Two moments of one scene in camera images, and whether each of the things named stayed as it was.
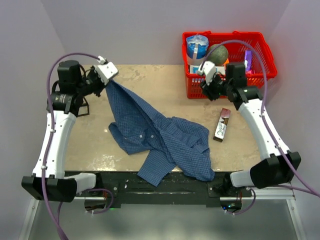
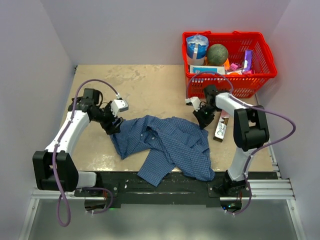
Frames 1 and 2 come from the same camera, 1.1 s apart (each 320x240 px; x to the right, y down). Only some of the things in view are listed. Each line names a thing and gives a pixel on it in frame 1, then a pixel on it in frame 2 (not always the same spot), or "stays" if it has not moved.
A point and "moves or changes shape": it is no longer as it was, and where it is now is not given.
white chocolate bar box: x=221 y=125 stays
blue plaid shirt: x=176 y=142 moves or changes shape
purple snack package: x=248 y=59 stays
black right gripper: x=208 y=89 to x=203 y=121
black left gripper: x=94 y=72 to x=110 y=128
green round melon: x=219 y=55 stays
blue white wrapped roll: x=197 y=46 stays
